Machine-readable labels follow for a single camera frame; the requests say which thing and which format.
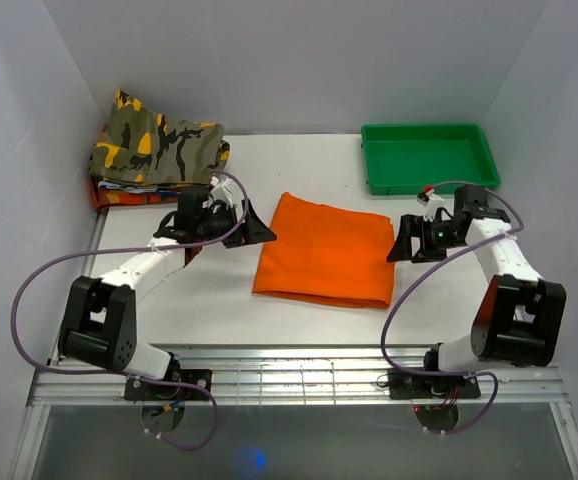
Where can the stack of folded trousers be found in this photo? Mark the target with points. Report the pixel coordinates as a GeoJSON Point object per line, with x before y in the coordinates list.
{"type": "Point", "coordinates": [107, 194]}

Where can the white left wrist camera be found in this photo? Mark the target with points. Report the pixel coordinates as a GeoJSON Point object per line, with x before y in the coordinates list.
{"type": "Point", "coordinates": [223, 190]}

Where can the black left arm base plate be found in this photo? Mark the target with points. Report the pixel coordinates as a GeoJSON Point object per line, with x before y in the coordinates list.
{"type": "Point", "coordinates": [182, 385]}

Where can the camouflage folded trousers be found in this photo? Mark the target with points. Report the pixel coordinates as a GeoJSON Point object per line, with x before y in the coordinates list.
{"type": "Point", "coordinates": [140, 147]}

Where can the green plastic tray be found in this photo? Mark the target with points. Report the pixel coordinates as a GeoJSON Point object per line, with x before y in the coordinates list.
{"type": "Point", "coordinates": [402, 159]}

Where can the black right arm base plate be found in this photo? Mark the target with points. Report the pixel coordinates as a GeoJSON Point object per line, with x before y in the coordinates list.
{"type": "Point", "coordinates": [403, 386]}

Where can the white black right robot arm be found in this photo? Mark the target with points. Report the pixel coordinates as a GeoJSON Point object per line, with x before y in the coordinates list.
{"type": "Point", "coordinates": [519, 318]}

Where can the orange trousers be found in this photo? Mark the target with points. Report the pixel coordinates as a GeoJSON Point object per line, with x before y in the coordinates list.
{"type": "Point", "coordinates": [327, 255]}

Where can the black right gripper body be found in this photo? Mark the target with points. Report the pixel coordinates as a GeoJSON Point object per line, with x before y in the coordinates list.
{"type": "Point", "coordinates": [435, 238]}

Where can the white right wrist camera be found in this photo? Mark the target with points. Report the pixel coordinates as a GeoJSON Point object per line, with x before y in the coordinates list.
{"type": "Point", "coordinates": [431, 202]}

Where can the aluminium table frame rail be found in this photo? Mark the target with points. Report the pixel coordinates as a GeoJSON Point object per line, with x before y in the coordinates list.
{"type": "Point", "coordinates": [291, 376]}

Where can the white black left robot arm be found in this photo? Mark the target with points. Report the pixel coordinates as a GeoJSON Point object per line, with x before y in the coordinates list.
{"type": "Point", "coordinates": [99, 326]}

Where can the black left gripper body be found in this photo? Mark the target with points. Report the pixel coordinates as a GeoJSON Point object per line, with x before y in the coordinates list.
{"type": "Point", "coordinates": [220, 224]}

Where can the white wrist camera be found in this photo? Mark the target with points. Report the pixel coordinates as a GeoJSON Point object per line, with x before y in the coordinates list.
{"type": "Point", "coordinates": [223, 190]}
{"type": "Point", "coordinates": [431, 202]}

